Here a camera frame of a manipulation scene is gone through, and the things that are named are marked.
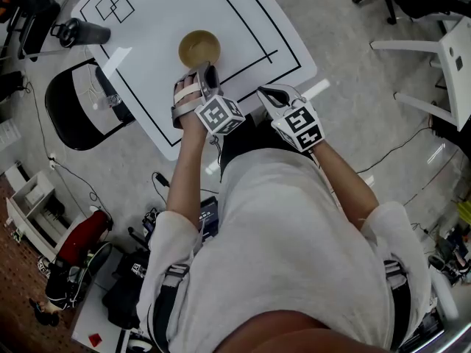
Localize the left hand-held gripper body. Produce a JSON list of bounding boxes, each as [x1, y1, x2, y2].
[[171, 67, 247, 137]]

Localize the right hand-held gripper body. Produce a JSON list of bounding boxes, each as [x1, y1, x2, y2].
[[263, 94, 326, 154]]

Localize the golden brown bowl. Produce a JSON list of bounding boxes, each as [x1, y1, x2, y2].
[[178, 29, 222, 69]]

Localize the person's right forearm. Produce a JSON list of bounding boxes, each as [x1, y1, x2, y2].
[[311, 140, 380, 232]]

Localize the person's left forearm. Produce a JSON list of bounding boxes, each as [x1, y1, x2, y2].
[[165, 118, 222, 213]]

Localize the person's left hand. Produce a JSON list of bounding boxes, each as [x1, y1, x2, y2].
[[174, 75, 202, 107]]

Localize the person's black trousers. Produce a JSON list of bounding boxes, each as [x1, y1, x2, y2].
[[219, 113, 322, 183]]

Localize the black power adapter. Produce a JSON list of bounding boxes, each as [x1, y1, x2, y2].
[[152, 171, 172, 189]]

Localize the clear plastic bottle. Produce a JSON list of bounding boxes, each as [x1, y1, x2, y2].
[[91, 94, 123, 112]]

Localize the black cardboard box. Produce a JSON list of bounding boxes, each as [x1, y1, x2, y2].
[[199, 196, 222, 240]]

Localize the person's white shirt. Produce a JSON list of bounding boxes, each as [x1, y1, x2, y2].
[[136, 147, 432, 353]]

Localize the black folding chair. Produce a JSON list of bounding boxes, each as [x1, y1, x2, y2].
[[44, 58, 138, 152]]

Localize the black mesh chair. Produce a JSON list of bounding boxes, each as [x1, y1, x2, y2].
[[0, 0, 62, 63]]

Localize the red bag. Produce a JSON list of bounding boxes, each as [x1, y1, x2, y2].
[[57, 209, 112, 268]]

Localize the yellow green object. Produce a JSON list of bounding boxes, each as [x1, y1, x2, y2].
[[455, 200, 471, 232]]

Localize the black backpack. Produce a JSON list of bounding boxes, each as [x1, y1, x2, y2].
[[102, 251, 149, 331]]

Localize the white paper sheet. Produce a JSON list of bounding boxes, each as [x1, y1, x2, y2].
[[0, 118, 22, 151]]

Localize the white shelf unit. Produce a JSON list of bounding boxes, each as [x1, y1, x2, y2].
[[4, 170, 86, 261]]

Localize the thin black floor cable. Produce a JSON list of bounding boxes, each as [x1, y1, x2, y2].
[[355, 125, 436, 175]]

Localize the black flask with handle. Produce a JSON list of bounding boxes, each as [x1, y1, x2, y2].
[[50, 17, 112, 49]]

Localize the long black floor cable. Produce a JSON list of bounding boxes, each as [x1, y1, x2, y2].
[[20, 82, 113, 215]]

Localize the grey and black harness strap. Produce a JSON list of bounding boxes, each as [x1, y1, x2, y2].
[[151, 263, 190, 353], [382, 258, 414, 349]]

